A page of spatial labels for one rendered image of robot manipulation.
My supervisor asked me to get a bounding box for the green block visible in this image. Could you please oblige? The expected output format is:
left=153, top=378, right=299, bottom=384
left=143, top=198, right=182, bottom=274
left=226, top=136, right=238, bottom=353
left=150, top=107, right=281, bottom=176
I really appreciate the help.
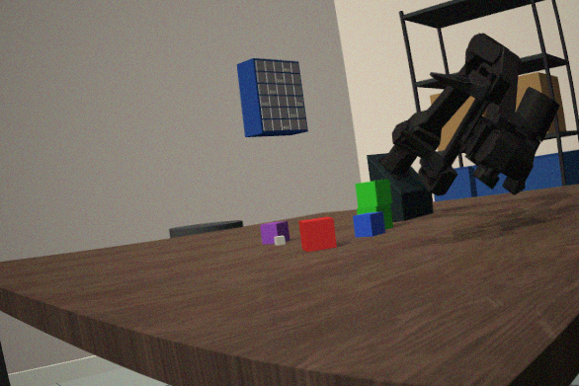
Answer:
left=355, top=179, right=392, bottom=208
left=357, top=204, right=393, bottom=230

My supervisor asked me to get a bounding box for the blue block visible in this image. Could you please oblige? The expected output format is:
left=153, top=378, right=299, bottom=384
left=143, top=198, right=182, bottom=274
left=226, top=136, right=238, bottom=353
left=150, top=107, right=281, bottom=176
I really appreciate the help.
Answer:
left=353, top=212, right=385, bottom=237

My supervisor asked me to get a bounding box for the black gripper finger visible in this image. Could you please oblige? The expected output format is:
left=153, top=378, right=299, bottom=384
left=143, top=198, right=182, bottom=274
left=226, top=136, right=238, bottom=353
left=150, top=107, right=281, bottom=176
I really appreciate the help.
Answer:
left=397, top=128, right=446, bottom=180
left=430, top=70, right=491, bottom=102

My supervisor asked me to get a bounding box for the purple cube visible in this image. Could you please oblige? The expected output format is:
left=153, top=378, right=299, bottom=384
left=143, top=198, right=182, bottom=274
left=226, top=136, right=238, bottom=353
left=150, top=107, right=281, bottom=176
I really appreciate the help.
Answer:
left=260, top=221, right=290, bottom=245

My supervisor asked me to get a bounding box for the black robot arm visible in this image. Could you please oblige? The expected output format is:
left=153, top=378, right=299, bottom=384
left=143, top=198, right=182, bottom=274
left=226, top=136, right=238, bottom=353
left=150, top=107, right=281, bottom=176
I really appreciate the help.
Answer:
left=378, top=33, right=559, bottom=195

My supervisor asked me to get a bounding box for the small cream block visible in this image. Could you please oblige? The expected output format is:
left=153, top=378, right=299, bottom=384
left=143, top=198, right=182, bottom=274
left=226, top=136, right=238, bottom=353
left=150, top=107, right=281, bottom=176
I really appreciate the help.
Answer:
left=274, top=236, right=286, bottom=246

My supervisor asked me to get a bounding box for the red block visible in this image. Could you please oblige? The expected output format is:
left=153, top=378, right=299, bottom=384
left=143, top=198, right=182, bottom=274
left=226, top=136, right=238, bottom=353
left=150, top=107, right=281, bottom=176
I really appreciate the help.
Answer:
left=298, top=217, right=337, bottom=252

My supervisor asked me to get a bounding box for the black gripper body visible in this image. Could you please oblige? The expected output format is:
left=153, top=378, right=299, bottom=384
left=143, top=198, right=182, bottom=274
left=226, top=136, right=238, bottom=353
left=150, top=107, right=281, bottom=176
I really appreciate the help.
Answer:
left=418, top=62, right=514, bottom=195

